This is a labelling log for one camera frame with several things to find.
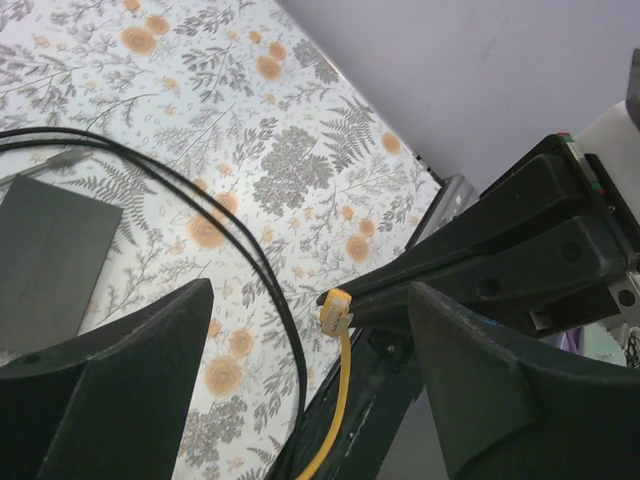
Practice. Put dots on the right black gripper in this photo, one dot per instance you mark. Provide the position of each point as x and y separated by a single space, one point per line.
548 247

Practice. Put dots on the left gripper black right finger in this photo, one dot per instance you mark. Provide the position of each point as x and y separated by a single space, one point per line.
507 406

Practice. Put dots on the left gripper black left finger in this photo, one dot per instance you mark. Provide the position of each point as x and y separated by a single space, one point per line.
111 403

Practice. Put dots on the black network switch box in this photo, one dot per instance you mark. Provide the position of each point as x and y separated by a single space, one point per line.
53 246

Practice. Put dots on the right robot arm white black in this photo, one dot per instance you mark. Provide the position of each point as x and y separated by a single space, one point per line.
614 139

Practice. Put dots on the floral tablecloth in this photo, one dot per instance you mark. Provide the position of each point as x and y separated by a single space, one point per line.
237 99

